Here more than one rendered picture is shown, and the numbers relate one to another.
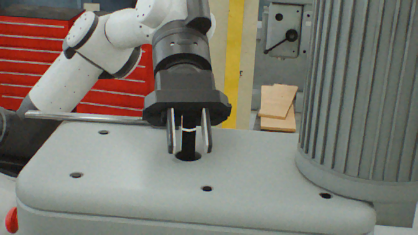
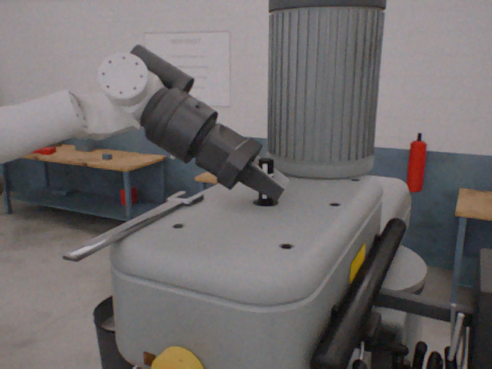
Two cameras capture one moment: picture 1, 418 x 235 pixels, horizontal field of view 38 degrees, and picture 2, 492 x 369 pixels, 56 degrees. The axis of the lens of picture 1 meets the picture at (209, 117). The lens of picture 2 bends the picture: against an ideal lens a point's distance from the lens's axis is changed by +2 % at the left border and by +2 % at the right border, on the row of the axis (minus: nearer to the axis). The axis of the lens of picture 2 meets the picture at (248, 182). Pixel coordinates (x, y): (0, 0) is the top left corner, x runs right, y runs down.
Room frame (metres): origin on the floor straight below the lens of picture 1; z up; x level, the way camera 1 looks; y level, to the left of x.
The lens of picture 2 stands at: (0.57, 0.62, 2.09)
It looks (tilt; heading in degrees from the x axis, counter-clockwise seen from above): 15 degrees down; 292
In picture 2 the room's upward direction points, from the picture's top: straight up
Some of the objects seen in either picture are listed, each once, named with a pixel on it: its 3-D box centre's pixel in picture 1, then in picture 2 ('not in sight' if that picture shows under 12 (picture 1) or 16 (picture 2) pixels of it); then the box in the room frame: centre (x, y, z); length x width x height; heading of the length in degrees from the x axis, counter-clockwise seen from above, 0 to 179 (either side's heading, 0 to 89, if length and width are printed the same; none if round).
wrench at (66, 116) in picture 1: (102, 118); (142, 220); (0.90, 0.17, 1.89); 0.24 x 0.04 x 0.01; 88
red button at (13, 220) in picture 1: (18, 220); not in sight; (0.80, 0.28, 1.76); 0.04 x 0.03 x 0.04; 176
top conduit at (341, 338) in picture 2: not in sight; (368, 276); (0.64, 0.00, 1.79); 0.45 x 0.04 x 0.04; 86
